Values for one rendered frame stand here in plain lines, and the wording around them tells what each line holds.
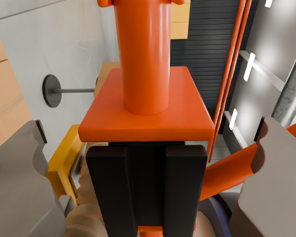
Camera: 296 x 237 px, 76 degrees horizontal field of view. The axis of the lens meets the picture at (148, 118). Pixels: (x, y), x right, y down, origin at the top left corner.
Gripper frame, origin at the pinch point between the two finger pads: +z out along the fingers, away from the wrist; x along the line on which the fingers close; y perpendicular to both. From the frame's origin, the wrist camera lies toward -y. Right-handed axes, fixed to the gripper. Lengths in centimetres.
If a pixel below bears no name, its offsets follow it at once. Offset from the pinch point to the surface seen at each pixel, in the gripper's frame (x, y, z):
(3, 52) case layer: -69, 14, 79
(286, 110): 366, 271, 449
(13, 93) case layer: -69, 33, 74
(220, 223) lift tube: 8.0, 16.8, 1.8
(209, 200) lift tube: 8.0, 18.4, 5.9
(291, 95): 362, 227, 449
